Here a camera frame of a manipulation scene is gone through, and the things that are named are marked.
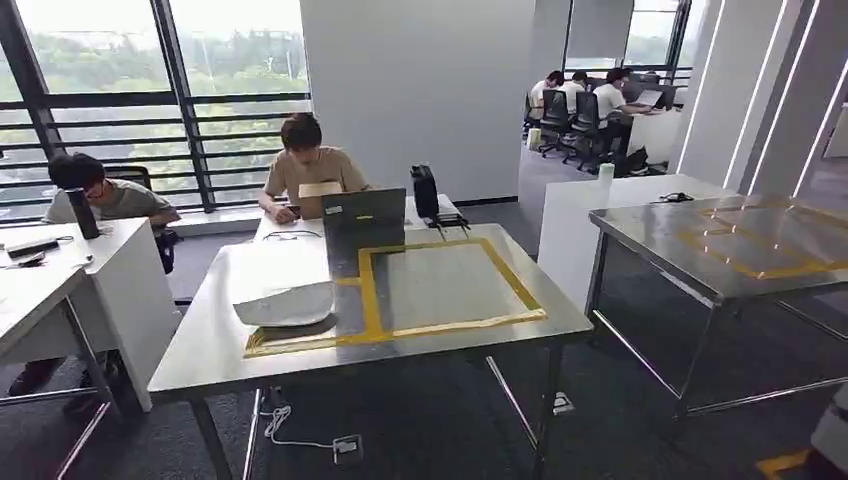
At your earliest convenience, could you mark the black flat stand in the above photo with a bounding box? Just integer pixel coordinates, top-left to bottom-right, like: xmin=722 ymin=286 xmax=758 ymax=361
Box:
xmin=426 ymin=211 xmax=474 ymax=234

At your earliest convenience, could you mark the steel bench with yellow tape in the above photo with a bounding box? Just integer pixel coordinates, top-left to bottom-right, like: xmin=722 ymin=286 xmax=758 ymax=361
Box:
xmin=585 ymin=193 xmax=848 ymax=427
xmin=146 ymin=221 xmax=596 ymax=480

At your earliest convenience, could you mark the grey laptop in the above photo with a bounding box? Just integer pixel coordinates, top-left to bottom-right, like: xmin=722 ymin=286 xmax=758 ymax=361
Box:
xmin=320 ymin=187 xmax=409 ymax=235

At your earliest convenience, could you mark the brown cardboard box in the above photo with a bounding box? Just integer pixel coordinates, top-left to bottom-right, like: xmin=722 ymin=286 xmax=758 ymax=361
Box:
xmin=296 ymin=181 xmax=345 ymax=222

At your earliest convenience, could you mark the person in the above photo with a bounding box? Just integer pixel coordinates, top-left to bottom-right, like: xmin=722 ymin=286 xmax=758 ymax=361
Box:
xmin=526 ymin=70 xmax=566 ymax=125
xmin=592 ymin=66 xmax=655 ymax=158
xmin=256 ymin=111 xmax=372 ymax=226
xmin=7 ymin=151 xmax=182 ymax=419
xmin=559 ymin=70 xmax=590 ymax=115

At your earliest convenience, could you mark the white block desk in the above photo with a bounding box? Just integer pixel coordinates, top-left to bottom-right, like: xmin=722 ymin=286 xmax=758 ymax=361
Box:
xmin=536 ymin=173 xmax=734 ymax=313

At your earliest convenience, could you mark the white tray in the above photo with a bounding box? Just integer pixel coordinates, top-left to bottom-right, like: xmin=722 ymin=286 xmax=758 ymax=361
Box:
xmin=227 ymin=241 xmax=337 ymax=330

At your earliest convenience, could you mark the black office chair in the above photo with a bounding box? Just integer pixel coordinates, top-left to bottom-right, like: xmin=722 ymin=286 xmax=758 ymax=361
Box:
xmin=537 ymin=88 xmax=572 ymax=160
xmin=562 ymin=90 xmax=608 ymax=171
xmin=103 ymin=164 xmax=154 ymax=194

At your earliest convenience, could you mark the grey roller blind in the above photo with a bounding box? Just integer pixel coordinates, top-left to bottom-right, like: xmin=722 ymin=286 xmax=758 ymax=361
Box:
xmin=566 ymin=0 xmax=637 ymax=62

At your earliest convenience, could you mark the white panel desk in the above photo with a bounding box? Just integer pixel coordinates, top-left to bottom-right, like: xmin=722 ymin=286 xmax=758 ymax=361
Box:
xmin=0 ymin=216 xmax=184 ymax=415

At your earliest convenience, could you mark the black bottle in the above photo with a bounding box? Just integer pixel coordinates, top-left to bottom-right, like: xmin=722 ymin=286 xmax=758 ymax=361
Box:
xmin=64 ymin=187 xmax=102 ymax=242

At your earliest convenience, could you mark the black flat case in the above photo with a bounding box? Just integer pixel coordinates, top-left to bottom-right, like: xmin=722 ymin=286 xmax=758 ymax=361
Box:
xmin=4 ymin=237 xmax=62 ymax=260

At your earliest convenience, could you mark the white table with steel legs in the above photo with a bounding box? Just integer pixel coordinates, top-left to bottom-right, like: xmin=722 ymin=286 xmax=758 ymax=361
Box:
xmin=0 ymin=264 xmax=116 ymax=480

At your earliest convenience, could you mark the yellow floor tape strip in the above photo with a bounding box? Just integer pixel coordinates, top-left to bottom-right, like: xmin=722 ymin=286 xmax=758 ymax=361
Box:
xmin=754 ymin=448 xmax=815 ymax=480

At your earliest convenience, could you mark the yellow tape frame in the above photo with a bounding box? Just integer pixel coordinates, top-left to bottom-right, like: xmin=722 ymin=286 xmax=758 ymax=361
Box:
xmin=243 ymin=237 xmax=549 ymax=361
xmin=674 ymin=197 xmax=848 ymax=282

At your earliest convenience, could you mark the white power cable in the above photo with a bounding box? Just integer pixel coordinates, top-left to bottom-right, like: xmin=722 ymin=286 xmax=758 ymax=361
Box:
xmin=262 ymin=403 xmax=337 ymax=451

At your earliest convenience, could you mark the black window frame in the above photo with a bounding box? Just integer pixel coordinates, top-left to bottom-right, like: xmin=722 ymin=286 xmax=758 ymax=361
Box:
xmin=562 ymin=0 xmax=694 ymax=88
xmin=0 ymin=0 xmax=313 ymax=227

